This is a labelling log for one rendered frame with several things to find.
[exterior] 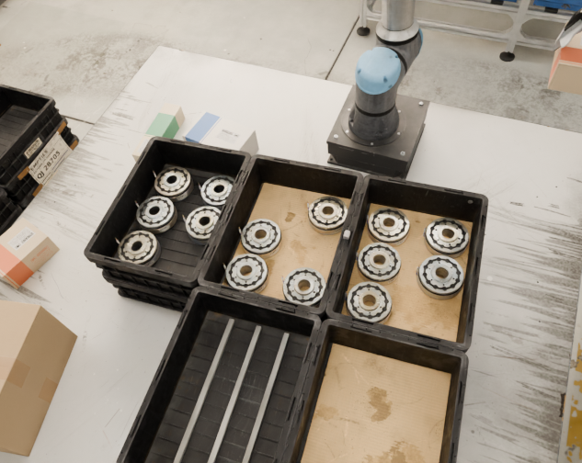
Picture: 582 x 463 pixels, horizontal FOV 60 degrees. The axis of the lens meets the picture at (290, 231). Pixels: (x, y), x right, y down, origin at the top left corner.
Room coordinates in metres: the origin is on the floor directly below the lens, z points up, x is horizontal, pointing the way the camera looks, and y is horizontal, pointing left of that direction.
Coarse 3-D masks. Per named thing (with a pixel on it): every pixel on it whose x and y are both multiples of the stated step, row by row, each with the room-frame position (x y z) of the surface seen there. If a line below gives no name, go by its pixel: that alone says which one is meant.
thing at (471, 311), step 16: (368, 176) 0.78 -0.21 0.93; (384, 176) 0.77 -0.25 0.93; (448, 192) 0.69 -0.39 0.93; (464, 192) 0.68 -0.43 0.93; (352, 224) 0.64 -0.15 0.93; (480, 224) 0.59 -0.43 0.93; (352, 240) 0.60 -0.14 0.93; (480, 240) 0.55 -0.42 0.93; (480, 256) 0.51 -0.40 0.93; (336, 288) 0.49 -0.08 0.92; (352, 320) 0.41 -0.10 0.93; (416, 336) 0.35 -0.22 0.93; (432, 336) 0.35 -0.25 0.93; (464, 336) 0.34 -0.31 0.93; (464, 352) 0.31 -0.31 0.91
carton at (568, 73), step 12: (576, 36) 0.94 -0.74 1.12; (564, 48) 0.91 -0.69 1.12; (576, 48) 0.90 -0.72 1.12; (564, 60) 0.87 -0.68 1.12; (576, 60) 0.87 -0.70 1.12; (552, 72) 0.90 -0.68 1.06; (564, 72) 0.86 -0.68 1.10; (576, 72) 0.84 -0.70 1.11; (552, 84) 0.86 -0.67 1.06; (564, 84) 0.85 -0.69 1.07; (576, 84) 0.84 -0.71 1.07
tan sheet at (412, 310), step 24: (408, 216) 0.71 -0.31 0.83; (432, 216) 0.69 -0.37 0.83; (360, 240) 0.66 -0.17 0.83; (408, 240) 0.64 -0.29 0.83; (408, 264) 0.57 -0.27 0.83; (408, 288) 0.50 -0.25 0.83; (408, 312) 0.44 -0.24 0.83; (432, 312) 0.44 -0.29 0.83; (456, 312) 0.43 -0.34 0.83; (456, 336) 0.37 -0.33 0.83
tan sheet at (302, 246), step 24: (264, 192) 0.86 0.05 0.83; (288, 192) 0.84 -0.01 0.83; (312, 192) 0.83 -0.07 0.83; (264, 216) 0.78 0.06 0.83; (288, 216) 0.76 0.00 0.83; (240, 240) 0.71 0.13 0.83; (288, 240) 0.69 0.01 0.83; (312, 240) 0.68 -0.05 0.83; (336, 240) 0.67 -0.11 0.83; (288, 264) 0.62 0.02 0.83; (312, 264) 0.61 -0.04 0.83; (264, 288) 0.56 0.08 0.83
